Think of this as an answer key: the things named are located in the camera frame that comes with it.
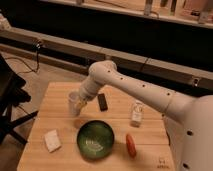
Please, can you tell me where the black rectangular device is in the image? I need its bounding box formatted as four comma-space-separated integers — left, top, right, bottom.
98, 93, 108, 111

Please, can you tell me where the orange carrot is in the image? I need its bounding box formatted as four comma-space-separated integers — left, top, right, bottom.
126, 134, 136, 158

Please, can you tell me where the black cable on floor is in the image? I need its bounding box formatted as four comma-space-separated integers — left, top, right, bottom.
4, 39, 44, 76

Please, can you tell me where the green ceramic bowl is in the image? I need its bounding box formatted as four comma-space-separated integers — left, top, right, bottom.
77, 120, 115, 160

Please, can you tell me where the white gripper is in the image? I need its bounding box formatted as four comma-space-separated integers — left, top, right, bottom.
75, 82, 97, 110

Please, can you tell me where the black chair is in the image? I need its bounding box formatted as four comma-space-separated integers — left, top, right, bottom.
0, 54, 38, 145

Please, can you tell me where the white sponge block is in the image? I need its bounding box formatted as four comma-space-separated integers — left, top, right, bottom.
44, 130, 61, 153

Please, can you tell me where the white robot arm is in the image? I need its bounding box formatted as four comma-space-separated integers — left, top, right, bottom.
79, 60, 213, 171

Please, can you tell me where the small white bottle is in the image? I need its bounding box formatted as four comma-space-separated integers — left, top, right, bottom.
131, 100, 143, 127

